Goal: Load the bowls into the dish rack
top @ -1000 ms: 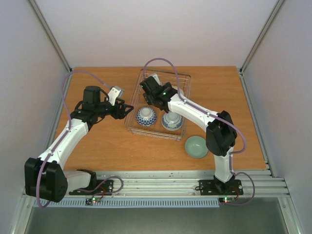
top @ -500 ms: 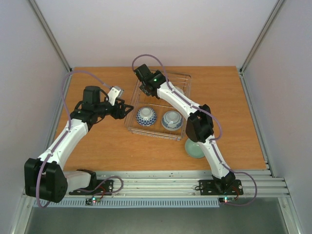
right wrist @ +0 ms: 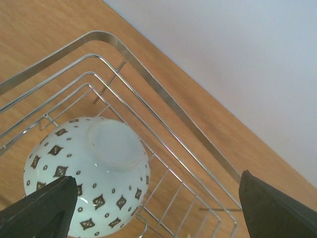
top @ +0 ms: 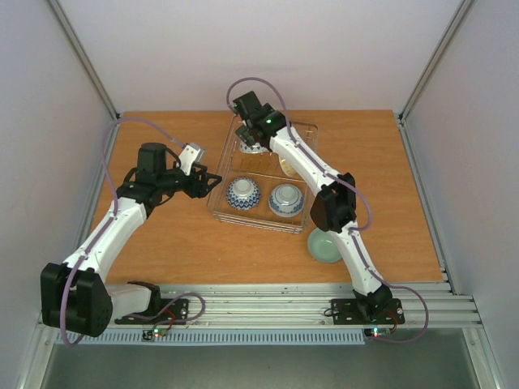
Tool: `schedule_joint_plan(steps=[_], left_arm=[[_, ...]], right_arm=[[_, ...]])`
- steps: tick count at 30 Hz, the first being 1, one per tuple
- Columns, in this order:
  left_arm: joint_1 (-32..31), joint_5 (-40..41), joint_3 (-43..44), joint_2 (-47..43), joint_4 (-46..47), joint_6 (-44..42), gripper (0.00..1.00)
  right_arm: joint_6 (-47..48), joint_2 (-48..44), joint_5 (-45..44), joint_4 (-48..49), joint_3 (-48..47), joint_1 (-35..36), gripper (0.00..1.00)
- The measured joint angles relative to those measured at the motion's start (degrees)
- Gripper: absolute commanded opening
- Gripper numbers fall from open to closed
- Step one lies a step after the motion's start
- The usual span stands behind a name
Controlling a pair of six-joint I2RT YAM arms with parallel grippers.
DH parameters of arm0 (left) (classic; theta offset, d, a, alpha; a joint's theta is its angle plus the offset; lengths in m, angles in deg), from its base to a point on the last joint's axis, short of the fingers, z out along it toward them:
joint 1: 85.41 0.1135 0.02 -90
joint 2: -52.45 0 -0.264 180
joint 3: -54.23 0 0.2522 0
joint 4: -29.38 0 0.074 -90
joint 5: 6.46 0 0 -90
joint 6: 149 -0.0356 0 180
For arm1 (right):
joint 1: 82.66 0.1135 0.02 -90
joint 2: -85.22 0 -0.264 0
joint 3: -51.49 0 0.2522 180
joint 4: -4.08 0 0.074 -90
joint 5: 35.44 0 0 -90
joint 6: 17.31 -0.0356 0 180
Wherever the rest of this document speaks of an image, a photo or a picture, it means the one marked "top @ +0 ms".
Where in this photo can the blue floral bowl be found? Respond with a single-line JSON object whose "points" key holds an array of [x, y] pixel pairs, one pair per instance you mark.
{"points": [[286, 200]]}

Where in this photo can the wire dish rack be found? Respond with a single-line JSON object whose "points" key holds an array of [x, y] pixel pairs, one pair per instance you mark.
{"points": [[265, 170]]}

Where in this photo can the yellow sun bowl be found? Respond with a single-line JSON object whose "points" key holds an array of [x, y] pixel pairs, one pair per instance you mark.
{"points": [[287, 168]]}

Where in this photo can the blue slotted cable duct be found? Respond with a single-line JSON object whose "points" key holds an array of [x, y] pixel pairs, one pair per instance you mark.
{"points": [[191, 337]]}

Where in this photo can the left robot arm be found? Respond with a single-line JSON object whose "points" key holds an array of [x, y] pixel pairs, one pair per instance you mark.
{"points": [[74, 296]]}

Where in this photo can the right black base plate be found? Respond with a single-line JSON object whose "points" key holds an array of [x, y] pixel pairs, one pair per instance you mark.
{"points": [[345, 312]]}

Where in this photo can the red patterned bowl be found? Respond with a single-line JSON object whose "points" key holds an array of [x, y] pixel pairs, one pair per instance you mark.
{"points": [[243, 194]]}

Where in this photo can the circuit board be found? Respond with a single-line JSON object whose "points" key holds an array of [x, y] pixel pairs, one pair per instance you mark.
{"points": [[154, 334], [377, 332]]}

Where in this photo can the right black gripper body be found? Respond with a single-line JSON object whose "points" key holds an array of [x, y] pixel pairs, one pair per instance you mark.
{"points": [[245, 136]]}

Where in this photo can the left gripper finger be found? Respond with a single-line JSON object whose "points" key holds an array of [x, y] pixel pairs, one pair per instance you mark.
{"points": [[208, 182], [198, 168]]}

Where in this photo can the left circuit board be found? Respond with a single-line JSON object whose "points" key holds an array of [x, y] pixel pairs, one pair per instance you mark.
{"points": [[154, 334]]}

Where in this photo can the right circuit board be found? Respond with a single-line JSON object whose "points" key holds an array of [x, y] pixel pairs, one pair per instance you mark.
{"points": [[377, 332]]}

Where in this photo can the pale green bowl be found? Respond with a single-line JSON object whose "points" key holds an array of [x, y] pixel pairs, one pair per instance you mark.
{"points": [[322, 248]]}

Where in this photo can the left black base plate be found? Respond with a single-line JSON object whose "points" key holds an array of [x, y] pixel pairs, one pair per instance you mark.
{"points": [[178, 310]]}

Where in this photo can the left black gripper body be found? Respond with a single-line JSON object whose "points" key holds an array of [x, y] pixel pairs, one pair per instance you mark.
{"points": [[192, 190]]}

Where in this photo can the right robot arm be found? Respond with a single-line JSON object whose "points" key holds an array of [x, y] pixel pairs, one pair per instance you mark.
{"points": [[334, 207]]}

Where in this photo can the pink scale pattern bowl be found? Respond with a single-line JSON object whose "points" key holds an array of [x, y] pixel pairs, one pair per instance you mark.
{"points": [[255, 148]]}

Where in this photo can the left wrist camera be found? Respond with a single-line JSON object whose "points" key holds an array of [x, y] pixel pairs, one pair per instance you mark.
{"points": [[191, 153]]}

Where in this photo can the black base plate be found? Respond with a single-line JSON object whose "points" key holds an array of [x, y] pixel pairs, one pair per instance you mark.
{"points": [[178, 310], [345, 312]]}

